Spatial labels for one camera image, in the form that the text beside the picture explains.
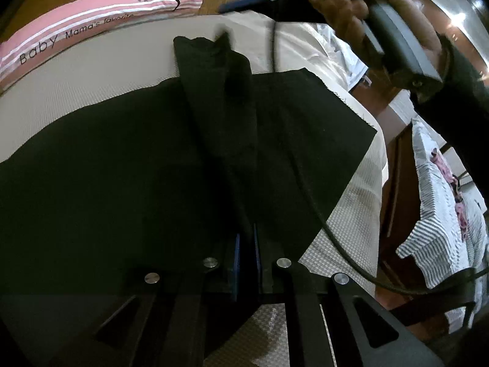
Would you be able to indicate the black pants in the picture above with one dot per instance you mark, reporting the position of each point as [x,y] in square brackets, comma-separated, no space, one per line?
[152,160]

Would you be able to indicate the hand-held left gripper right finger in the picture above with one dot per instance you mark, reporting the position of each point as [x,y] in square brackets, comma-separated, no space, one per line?
[257,267]

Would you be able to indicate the pink striped pillow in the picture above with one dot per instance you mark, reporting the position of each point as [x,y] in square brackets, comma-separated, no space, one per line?
[95,11]

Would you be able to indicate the white crumpled cloth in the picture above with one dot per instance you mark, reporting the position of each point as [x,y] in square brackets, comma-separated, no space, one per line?
[344,57]

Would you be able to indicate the beige bed mattress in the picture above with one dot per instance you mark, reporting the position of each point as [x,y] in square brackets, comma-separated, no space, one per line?
[95,68]

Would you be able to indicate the striped grey-white garment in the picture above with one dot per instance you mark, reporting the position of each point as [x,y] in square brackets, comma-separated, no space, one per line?
[439,206]

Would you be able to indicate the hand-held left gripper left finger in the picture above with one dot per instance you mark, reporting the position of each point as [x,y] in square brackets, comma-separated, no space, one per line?
[237,267]

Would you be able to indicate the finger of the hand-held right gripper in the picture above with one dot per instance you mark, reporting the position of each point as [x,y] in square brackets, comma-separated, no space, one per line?
[237,5]

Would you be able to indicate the person's right hand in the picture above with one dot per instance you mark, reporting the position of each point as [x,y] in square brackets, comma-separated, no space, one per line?
[344,11]

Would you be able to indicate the brown wooden cabinet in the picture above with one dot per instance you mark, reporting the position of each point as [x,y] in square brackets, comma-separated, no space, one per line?
[397,198]

